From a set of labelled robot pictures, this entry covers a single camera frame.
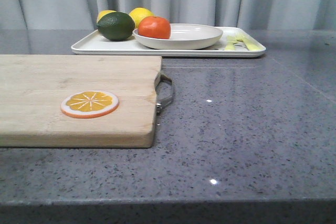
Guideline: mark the beige round plate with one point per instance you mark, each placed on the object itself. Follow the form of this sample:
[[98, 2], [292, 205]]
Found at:
[[183, 37]]

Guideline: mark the orange mandarin fruit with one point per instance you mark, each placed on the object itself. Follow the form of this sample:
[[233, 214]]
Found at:
[[155, 27]]

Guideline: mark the white rectangular tray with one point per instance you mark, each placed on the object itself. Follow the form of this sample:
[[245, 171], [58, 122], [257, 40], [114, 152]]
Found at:
[[227, 46]]

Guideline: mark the orange slice toy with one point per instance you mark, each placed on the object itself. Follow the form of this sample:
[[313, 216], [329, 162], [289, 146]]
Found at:
[[89, 104]]

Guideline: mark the yellow lemon right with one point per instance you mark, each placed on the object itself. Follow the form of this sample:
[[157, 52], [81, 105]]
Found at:
[[138, 14]]

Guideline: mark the yellow lemon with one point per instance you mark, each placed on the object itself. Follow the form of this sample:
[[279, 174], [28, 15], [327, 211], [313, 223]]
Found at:
[[103, 13], [138, 14]]

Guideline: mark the green lime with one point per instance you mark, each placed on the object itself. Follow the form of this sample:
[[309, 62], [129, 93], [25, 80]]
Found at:
[[116, 26]]

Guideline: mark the yellow plastic fork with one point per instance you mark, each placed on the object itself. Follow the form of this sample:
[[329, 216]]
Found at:
[[251, 46]]

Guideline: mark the yellow lemon left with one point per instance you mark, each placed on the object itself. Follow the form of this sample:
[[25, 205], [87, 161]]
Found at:
[[103, 13]]

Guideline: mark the wooden cutting board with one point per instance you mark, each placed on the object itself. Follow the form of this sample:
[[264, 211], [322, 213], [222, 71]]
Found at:
[[34, 86]]

